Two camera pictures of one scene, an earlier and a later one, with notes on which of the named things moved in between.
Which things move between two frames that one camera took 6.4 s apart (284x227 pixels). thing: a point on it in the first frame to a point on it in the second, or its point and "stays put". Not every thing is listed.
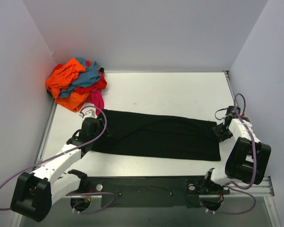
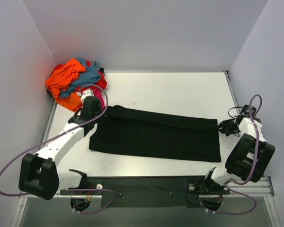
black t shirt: x=135 y=134 stays put
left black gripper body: x=103 y=129 to x=94 y=113
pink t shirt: x=95 y=96 stays put
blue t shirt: x=90 y=76 stays put
